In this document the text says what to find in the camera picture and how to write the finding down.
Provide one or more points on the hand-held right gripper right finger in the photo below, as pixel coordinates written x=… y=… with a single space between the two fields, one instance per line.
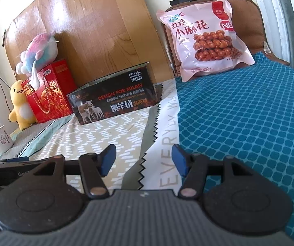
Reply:
x=179 y=162

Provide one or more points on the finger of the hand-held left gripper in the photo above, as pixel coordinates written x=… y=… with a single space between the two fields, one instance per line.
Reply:
x=18 y=159

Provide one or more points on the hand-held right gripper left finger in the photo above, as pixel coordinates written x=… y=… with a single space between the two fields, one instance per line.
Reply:
x=108 y=158

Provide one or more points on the black printed cardboard box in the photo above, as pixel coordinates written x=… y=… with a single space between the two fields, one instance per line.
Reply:
x=116 y=100

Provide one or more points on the white enamel mug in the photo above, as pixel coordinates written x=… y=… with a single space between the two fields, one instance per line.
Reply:
x=2 y=141

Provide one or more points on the beige patterned blanket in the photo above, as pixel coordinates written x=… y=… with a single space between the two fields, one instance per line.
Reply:
x=116 y=133

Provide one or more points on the mint checked quilt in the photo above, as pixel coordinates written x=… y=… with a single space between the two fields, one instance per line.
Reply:
x=41 y=135

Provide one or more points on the yellow plush toy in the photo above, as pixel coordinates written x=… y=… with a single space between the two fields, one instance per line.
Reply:
x=21 y=107

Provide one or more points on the blue checkered mat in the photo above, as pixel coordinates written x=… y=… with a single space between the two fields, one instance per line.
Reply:
x=239 y=120

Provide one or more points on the red gift bag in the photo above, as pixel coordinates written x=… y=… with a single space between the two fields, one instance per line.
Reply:
x=57 y=94

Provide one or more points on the pastel plush toy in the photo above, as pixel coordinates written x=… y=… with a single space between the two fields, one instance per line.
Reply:
x=41 y=48

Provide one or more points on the pink snack bag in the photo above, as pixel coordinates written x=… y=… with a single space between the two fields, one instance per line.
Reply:
x=208 y=43

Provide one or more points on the brown seat cushion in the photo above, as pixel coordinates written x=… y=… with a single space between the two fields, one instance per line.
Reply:
x=247 y=18

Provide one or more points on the white window frame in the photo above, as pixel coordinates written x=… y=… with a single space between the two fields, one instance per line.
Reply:
x=270 y=5

